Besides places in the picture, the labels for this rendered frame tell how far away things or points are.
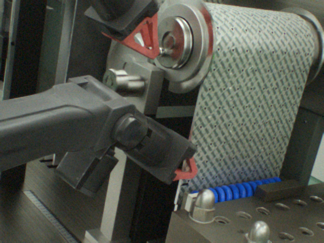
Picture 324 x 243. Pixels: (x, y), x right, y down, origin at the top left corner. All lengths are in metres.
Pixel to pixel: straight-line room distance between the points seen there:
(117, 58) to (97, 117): 0.38
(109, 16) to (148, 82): 0.14
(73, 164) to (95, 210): 0.35
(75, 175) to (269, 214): 0.32
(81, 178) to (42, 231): 0.28
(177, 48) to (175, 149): 0.14
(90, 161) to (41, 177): 0.45
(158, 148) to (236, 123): 0.17
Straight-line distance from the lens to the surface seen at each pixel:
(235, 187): 0.88
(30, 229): 0.94
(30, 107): 0.53
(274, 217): 0.85
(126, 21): 0.71
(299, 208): 0.91
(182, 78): 0.79
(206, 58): 0.77
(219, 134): 0.84
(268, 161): 0.96
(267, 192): 0.88
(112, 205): 0.90
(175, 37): 0.79
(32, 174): 1.13
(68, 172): 0.68
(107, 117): 0.60
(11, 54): 1.00
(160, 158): 0.74
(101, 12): 0.73
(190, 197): 0.79
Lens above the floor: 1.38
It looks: 18 degrees down
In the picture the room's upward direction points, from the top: 12 degrees clockwise
